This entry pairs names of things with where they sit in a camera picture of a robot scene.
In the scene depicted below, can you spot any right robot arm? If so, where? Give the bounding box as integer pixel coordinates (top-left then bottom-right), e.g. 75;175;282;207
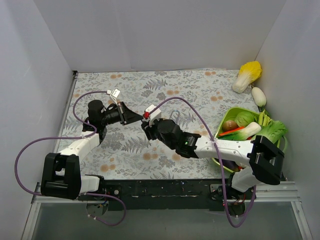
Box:
141;118;285;199

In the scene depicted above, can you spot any purple cable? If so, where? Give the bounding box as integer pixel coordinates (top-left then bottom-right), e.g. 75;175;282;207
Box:
14;90;127;227
154;97;257;228

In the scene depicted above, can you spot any white radish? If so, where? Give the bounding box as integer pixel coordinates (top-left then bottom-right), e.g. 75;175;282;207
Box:
251;87;267;107

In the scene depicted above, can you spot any green round cabbage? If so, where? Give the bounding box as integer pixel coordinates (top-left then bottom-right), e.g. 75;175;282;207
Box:
234;111;255;127

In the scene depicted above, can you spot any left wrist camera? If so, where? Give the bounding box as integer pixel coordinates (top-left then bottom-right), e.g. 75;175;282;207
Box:
106;88;121;105

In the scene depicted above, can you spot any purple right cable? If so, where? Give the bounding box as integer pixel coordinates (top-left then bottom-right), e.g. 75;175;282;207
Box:
154;97;257;228

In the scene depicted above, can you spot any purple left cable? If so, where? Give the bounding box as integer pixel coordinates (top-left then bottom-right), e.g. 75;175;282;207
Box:
14;90;127;227

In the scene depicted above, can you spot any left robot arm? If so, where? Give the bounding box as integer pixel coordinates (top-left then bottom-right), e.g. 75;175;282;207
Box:
40;100;143;200

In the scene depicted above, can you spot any yellow white napa cabbage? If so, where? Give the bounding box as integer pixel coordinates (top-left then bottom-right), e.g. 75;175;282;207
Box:
232;61;262;93

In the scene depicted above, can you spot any floral table mat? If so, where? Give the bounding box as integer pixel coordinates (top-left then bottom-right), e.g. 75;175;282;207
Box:
58;69;258;180

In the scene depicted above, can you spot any white bok choy stalk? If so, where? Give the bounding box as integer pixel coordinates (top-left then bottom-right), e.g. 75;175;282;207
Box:
234;122;262;141

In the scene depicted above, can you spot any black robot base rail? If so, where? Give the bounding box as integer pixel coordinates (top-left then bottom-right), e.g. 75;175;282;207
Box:
98;178;224;212

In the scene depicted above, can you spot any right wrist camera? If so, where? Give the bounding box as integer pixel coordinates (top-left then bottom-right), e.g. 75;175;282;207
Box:
142;104;162;127

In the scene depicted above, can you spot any purple eggplant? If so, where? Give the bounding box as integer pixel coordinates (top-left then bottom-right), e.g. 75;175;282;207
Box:
222;159;240;173

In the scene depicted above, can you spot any orange carrot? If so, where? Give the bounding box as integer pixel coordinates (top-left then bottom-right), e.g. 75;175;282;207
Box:
218;126;245;137

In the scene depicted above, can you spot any brass padlock silver shackle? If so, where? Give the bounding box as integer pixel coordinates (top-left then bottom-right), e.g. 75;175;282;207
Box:
169;110;180;122

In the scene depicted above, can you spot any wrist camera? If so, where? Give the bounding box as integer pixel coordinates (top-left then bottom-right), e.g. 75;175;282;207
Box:
142;104;162;127
106;88;121;105

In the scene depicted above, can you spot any green leafy lettuce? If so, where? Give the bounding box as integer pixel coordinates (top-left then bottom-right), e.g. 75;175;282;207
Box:
256;109;288;153

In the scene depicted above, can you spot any brown kiwi potato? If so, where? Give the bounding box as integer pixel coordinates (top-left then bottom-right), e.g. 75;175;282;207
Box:
222;120;238;132

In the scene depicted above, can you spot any green plastic basket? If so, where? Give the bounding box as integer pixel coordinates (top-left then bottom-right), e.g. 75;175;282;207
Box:
210;106;281;175

